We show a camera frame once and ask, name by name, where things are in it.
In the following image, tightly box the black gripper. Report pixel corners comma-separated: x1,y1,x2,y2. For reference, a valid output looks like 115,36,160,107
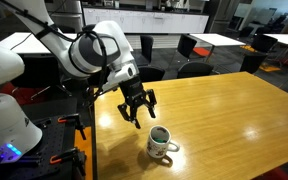
118,76,157,129

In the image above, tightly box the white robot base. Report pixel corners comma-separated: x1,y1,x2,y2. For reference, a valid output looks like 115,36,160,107
0,47,43,164

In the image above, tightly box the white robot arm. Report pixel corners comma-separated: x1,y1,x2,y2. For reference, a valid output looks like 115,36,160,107
0,0,156,127

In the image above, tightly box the white patterned mug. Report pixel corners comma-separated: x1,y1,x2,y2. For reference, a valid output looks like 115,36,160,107
146,125,180,158

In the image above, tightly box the black chair near left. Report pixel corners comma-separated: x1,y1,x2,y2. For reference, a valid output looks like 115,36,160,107
139,66,165,82

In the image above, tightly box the black chair middle back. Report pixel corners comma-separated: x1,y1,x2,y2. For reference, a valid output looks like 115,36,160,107
132,35,154,66

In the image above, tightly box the black orange clamp rear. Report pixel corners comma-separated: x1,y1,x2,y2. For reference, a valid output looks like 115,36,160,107
57,113,86,140

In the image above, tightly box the black orange clamp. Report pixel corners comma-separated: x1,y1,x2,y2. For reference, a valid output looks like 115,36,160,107
49,147,87,176
57,113,86,140

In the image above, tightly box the black chair near right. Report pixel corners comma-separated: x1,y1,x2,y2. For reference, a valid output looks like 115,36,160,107
177,62,214,78

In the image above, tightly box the black chair by middle table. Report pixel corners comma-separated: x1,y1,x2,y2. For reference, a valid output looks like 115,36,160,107
172,34,197,62

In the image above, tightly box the black orange clamp front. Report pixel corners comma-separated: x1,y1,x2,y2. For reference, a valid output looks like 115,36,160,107
49,147,87,176

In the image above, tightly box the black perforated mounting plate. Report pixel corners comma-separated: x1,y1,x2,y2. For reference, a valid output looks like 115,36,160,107
0,98,84,180

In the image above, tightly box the white table middle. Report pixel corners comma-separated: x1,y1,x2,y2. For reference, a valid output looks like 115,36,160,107
192,33,244,62

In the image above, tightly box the white table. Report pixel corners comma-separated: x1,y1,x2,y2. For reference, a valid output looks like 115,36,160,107
263,33,288,61
0,31,135,55
192,33,244,62

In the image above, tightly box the white table left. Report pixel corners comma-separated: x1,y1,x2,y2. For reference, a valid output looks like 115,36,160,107
0,31,135,55

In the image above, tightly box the white table right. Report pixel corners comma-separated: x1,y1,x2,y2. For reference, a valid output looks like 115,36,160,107
263,33,288,61

